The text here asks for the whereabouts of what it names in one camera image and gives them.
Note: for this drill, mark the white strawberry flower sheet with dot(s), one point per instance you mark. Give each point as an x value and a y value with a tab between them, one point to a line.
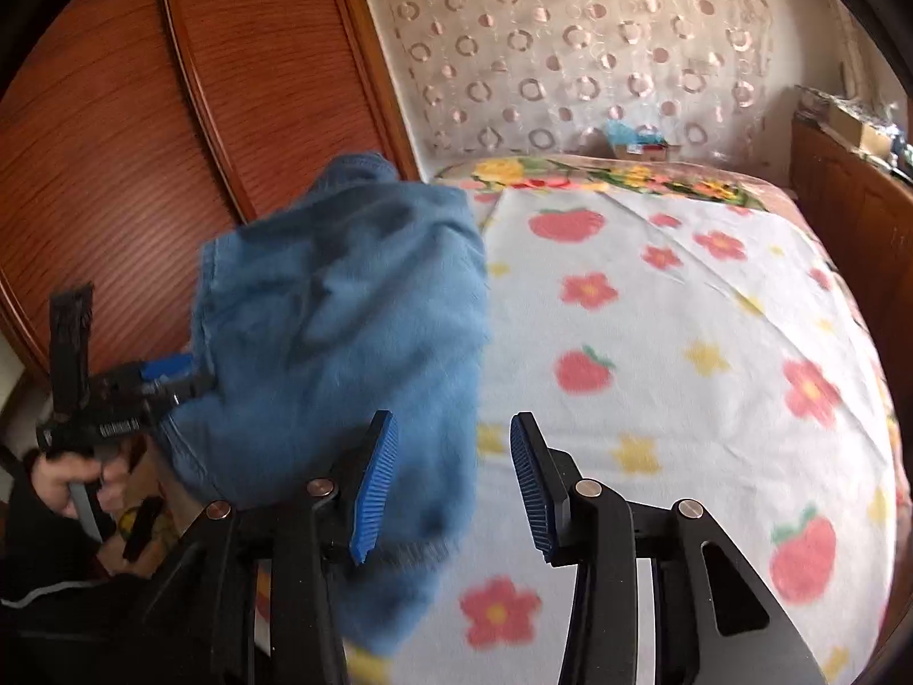
676	348

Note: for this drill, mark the bed with floral blanket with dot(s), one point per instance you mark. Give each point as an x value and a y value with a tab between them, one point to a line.
677	178

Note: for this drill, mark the wooden sideboard cabinet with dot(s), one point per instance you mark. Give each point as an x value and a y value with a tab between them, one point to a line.
863	218

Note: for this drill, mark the box with blue bag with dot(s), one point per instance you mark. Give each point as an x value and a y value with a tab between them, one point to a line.
639	144

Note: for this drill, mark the wooden slatted wardrobe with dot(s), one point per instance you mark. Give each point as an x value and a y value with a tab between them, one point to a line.
135	130

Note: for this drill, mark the person's left hand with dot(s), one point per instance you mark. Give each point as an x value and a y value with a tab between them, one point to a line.
51	480

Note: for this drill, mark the pink circle patterned curtain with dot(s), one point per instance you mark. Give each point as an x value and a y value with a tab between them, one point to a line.
525	77

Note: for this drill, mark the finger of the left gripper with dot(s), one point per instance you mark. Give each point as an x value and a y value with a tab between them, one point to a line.
168	367

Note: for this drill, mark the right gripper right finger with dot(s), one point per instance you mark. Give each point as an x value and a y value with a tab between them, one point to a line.
714	619

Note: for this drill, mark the cardboard box on cabinet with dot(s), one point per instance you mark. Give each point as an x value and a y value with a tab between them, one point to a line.
858	134

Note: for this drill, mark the blue denim jeans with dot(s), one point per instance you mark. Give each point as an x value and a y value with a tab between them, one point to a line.
367	294

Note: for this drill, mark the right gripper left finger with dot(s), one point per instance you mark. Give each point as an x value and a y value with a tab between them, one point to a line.
245	596

